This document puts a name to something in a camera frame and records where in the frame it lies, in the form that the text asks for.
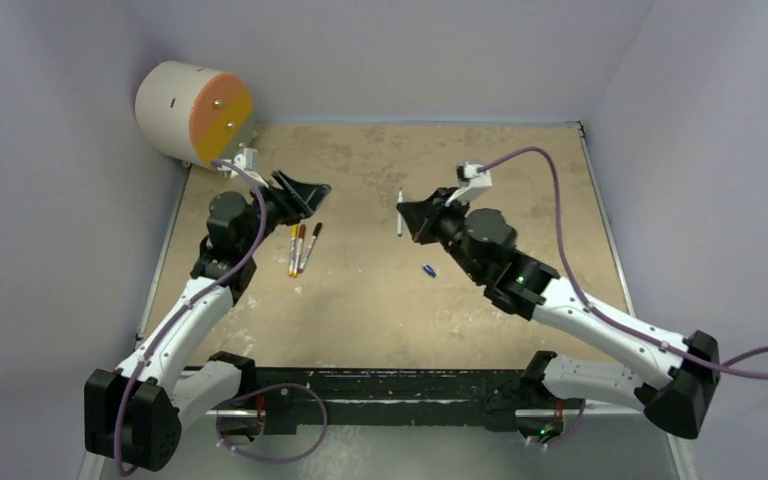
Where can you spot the black base frame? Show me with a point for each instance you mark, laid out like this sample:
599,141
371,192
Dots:
498,400

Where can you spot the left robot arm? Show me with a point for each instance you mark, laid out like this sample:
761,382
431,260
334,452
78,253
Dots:
135,413

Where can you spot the white pen orange tip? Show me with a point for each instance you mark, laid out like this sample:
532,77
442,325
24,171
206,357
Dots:
292,251

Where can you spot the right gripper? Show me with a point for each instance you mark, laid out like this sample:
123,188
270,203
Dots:
433,218

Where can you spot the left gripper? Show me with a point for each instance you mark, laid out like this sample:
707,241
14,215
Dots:
298,201

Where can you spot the white pen black end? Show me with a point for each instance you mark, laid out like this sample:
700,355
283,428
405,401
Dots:
400,221

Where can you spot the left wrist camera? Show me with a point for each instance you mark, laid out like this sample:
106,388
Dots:
243,164

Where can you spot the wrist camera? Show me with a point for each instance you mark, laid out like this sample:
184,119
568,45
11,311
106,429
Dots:
474,180
243,164

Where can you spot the round cabinet with coloured drawers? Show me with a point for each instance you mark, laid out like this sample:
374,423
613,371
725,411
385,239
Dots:
195,114

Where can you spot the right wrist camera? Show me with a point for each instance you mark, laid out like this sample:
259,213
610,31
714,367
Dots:
474,180

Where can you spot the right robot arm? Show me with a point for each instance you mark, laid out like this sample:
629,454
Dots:
663,374

